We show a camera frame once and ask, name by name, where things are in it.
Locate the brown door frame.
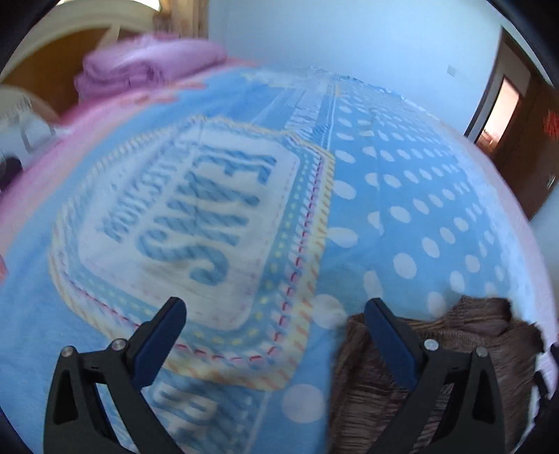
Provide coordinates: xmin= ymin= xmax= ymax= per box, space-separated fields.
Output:
xmin=463 ymin=32 xmax=538 ymax=153

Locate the grey patterned pillow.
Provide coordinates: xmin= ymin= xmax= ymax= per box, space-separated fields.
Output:
xmin=0 ymin=85 xmax=62 ymax=193

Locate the yellow patterned curtain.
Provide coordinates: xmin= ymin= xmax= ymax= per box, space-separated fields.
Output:
xmin=157 ymin=0 xmax=208 ymax=42

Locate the brown knitted sweater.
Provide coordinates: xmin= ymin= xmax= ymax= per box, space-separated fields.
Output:
xmin=327 ymin=295 xmax=544 ymax=454

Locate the brown wooden door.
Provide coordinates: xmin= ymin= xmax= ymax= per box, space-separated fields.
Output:
xmin=502 ymin=83 xmax=559 ymax=219

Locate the blue printed blanket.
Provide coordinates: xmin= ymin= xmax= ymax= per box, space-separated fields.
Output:
xmin=0 ymin=65 xmax=546 ymax=454

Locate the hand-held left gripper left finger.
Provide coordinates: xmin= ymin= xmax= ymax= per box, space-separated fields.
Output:
xmin=43 ymin=297 xmax=188 ymax=454

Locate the cream and wood headboard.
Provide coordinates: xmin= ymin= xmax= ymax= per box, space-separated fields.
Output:
xmin=0 ymin=0 xmax=162 ymax=114

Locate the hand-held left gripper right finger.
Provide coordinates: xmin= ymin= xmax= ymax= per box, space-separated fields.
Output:
xmin=364 ymin=298 xmax=507 ymax=454

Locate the folded pink blanket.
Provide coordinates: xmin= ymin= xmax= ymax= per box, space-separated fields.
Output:
xmin=74 ymin=35 xmax=228 ymax=99

